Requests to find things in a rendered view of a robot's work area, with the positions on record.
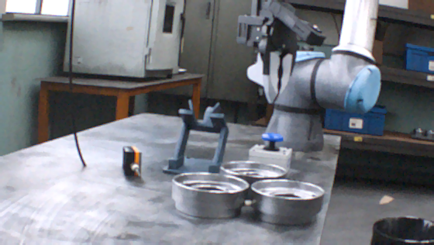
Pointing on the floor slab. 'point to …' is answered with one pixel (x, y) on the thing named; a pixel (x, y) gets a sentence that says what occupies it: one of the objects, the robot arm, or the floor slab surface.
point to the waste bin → (403, 231)
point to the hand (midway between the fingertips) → (276, 96)
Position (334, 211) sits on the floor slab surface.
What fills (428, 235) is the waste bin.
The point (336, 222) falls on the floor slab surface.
